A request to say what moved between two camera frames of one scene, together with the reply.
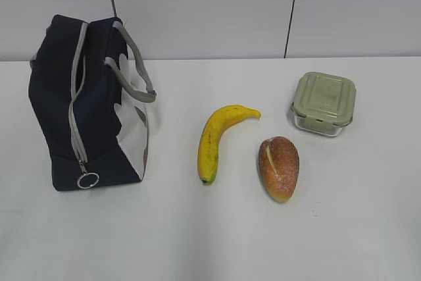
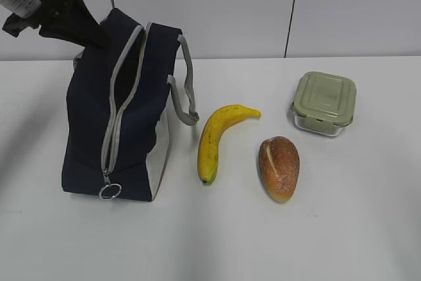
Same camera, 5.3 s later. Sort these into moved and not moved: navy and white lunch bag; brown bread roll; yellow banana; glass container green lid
Moved: navy and white lunch bag
Not moved: brown bread roll; glass container green lid; yellow banana
